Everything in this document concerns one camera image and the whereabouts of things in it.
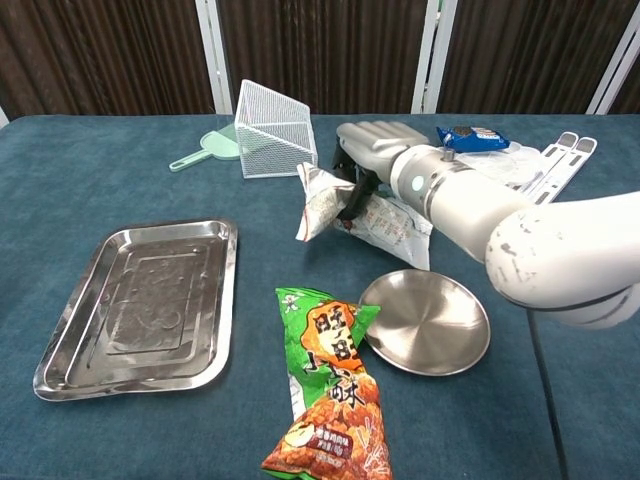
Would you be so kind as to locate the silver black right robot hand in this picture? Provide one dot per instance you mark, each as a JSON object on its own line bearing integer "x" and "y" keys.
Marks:
{"x": 375, "y": 142}

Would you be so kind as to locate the white snack bag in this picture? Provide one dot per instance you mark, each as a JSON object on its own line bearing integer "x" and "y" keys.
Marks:
{"x": 320, "y": 200}

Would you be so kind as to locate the orange green snack bag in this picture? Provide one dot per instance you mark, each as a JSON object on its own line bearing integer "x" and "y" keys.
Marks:
{"x": 330, "y": 360}

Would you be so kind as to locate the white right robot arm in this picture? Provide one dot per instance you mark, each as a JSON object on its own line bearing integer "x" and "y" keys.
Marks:
{"x": 550, "y": 250}

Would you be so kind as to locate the blue cookie packet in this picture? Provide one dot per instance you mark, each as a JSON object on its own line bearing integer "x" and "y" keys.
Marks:
{"x": 477, "y": 136}

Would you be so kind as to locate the brown white-framed screen panel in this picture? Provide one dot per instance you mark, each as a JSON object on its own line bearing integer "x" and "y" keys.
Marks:
{"x": 100, "y": 50}
{"x": 525, "y": 50}
{"x": 632, "y": 90}
{"x": 325, "y": 50}

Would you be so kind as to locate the white cloud-shaped tray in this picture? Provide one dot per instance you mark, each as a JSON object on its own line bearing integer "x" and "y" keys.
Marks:
{"x": 505, "y": 162}

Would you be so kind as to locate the light green plastic dustpan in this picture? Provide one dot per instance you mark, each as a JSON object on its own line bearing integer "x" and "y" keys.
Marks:
{"x": 215, "y": 145}

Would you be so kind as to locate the blue felt table cover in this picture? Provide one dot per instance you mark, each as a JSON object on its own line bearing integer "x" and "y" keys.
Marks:
{"x": 200, "y": 200}

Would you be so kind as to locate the round steel plate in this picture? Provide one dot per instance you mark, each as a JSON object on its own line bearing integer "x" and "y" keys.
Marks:
{"x": 430, "y": 325}

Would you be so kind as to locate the white folding laptop stand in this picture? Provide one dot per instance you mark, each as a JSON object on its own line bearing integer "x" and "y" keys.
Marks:
{"x": 565, "y": 160}

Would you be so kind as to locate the rectangular steel tray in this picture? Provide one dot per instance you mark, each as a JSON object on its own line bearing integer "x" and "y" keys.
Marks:
{"x": 135, "y": 310}

